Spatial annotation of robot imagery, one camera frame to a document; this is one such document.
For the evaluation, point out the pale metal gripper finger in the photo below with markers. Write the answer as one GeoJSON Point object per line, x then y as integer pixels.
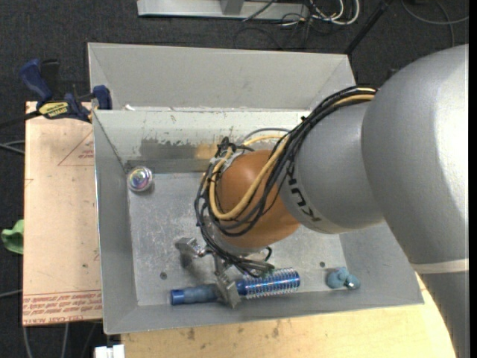
{"type": "Point", "coordinates": [185, 249]}
{"type": "Point", "coordinates": [228, 290]}

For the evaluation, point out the grey metal bin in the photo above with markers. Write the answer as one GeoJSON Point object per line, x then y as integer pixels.
{"type": "Point", "coordinates": [167, 218]}

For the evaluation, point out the brown cardboard board red print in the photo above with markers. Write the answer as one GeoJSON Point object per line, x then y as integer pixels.
{"type": "Point", "coordinates": [59, 215]}

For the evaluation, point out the blue-grey toy animal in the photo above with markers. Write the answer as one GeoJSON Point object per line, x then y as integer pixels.
{"type": "Point", "coordinates": [338, 278]}

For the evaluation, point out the blue ribbed tool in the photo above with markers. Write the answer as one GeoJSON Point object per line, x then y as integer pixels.
{"type": "Point", "coordinates": [270, 283]}

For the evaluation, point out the shiny iridescent ball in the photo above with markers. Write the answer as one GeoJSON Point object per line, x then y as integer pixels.
{"type": "Point", "coordinates": [139, 178]}

